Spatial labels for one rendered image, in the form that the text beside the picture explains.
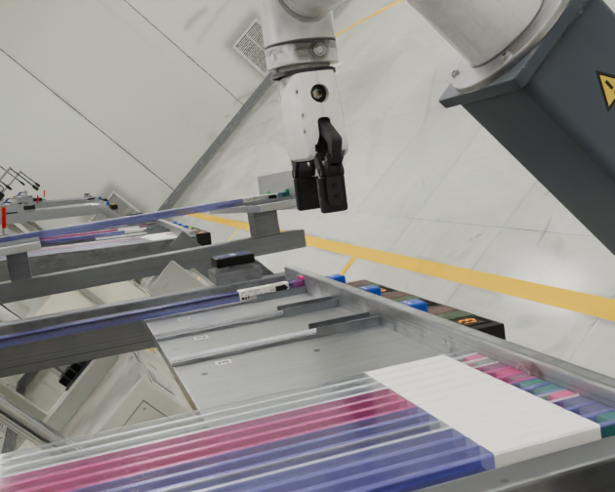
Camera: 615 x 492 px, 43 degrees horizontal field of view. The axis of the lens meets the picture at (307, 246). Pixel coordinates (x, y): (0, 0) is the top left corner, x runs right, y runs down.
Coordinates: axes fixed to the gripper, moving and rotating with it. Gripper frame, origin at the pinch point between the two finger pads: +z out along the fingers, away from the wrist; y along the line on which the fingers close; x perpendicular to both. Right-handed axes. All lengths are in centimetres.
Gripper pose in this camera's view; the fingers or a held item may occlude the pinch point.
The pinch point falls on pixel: (320, 202)
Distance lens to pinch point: 93.0
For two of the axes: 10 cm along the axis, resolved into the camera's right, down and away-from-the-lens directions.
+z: 1.3, 9.8, 1.2
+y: -3.0, -0.8, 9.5
